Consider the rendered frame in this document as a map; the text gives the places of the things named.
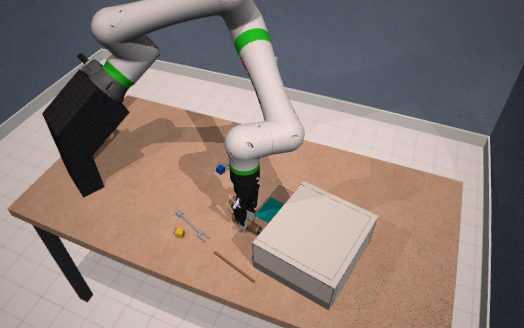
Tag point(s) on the metal hook with brown wooden handle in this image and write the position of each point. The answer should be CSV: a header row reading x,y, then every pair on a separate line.
x,y
253,227

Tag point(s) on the small blue cube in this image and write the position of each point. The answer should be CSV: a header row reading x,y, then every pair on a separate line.
x,y
220,169

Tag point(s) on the teal square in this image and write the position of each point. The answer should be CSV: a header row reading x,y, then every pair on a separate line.
x,y
269,210

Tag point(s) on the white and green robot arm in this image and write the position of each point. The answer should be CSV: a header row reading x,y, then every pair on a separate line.
x,y
115,28

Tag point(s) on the small yellow cube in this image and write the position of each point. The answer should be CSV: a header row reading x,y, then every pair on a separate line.
x,y
179,233

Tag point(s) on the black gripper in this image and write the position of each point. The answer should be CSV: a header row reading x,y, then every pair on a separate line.
x,y
244,206

